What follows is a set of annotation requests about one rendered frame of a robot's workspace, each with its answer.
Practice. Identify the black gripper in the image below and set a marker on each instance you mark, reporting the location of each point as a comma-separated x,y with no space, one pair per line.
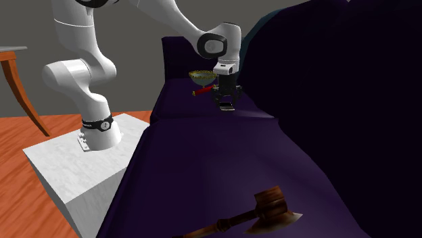
226,85

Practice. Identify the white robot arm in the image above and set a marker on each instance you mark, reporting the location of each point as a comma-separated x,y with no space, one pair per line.
82,79

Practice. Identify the small flat white-edged phone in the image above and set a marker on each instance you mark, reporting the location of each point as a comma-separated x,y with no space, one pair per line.
226,106

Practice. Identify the red cylindrical stick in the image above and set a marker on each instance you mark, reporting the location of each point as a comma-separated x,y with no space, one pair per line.
203,90

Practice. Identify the gold-rimmed glass bowl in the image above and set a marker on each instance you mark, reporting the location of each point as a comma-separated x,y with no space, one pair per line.
202,77

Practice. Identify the dark purple sofa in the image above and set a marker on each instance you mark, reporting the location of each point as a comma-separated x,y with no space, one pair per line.
230,158

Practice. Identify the brown wooden gavel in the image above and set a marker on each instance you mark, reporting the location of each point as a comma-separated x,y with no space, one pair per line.
268,207

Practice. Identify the white marble robot stand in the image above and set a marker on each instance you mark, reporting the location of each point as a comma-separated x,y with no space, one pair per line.
79,174

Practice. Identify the wooden table with curved leg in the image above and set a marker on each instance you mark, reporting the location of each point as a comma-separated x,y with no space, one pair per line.
16,82

